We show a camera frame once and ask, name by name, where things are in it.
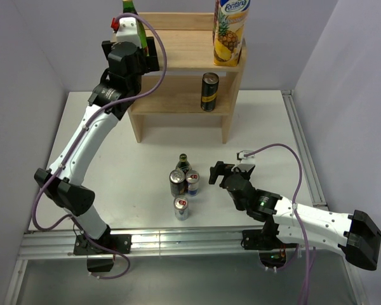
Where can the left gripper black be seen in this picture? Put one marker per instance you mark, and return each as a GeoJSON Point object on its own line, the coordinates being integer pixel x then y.
{"type": "Point", "coordinates": [148, 63]}

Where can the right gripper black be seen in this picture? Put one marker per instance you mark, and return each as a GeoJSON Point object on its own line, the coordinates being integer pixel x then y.
{"type": "Point", "coordinates": [221, 168]}

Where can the black beverage can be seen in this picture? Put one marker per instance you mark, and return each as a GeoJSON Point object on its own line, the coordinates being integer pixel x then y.
{"type": "Point", "coordinates": [177, 182]}

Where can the silver energy drink can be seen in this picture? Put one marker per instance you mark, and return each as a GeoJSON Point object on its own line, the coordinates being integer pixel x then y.
{"type": "Point", "coordinates": [181, 207]}

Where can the dark black yellow can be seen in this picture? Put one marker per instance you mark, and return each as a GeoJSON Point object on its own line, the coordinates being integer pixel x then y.
{"type": "Point", "coordinates": [209, 89]}

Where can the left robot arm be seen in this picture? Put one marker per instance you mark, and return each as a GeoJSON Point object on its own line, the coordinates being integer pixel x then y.
{"type": "Point", "coordinates": [120, 85]}

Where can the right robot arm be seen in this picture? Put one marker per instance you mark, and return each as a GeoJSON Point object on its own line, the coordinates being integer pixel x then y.
{"type": "Point", "coordinates": [354, 236]}

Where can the wooden two-tier shelf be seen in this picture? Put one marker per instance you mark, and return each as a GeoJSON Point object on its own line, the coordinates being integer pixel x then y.
{"type": "Point", "coordinates": [187, 38]}

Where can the blue silver energy can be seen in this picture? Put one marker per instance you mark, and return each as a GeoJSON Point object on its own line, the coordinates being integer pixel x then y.
{"type": "Point", "coordinates": [192, 180]}

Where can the green bottle red label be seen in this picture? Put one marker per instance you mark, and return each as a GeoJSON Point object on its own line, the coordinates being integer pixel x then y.
{"type": "Point", "coordinates": [183, 163]}

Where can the pineapple juice carton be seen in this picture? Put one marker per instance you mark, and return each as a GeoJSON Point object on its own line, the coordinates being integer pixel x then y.
{"type": "Point", "coordinates": [228, 31]}

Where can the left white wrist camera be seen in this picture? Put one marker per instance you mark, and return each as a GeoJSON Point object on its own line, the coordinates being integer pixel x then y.
{"type": "Point", "coordinates": [125, 30]}

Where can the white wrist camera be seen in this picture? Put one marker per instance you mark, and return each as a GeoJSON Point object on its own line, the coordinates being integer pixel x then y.
{"type": "Point", "coordinates": [125, 30]}
{"type": "Point", "coordinates": [245, 161]}

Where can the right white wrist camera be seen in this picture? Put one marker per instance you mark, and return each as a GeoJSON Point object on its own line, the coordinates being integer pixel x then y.
{"type": "Point", "coordinates": [245, 161]}

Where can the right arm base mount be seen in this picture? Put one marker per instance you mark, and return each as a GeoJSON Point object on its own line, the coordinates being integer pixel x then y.
{"type": "Point", "coordinates": [271, 251]}

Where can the aluminium side rail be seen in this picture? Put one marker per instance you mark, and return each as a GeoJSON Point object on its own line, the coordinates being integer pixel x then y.
{"type": "Point", "coordinates": [311, 176]}

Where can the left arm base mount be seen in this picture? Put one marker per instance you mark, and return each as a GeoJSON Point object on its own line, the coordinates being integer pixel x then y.
{"type": "Point", "coordinates": [115, 245]}

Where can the aluminium front rail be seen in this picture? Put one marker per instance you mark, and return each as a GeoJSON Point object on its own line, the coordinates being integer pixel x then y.
{"type": "Point", "coordinates": [164, 242]}

